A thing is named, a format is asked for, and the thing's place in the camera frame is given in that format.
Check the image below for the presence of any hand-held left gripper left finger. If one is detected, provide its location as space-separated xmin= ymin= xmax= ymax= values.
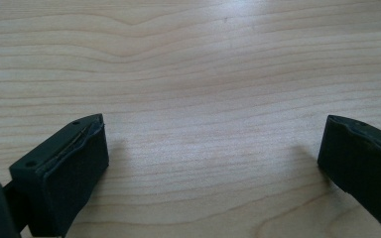
xmin=9 ymin=113 xmax=110 ymax=238

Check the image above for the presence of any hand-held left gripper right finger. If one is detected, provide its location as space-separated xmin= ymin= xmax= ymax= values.
xmin=317 ymin=114 xmax=381 ymax=238

